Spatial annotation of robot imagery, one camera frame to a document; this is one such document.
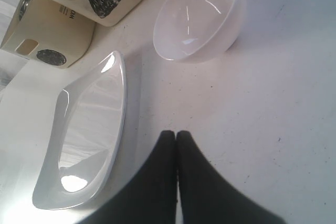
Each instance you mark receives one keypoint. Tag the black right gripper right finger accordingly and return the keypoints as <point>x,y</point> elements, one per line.
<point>206,197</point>

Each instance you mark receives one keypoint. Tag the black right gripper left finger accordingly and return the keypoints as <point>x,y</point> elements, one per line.
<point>151,195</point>

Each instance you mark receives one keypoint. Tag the white round bowl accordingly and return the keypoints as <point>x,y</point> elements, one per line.
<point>191,31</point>

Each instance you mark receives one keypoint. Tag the steel bowl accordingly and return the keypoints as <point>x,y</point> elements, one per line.
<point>23,8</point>

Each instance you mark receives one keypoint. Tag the white square plate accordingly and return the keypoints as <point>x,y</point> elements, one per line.
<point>85,137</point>

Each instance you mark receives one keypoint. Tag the cream bin with circle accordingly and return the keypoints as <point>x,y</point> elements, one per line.
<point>50,33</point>

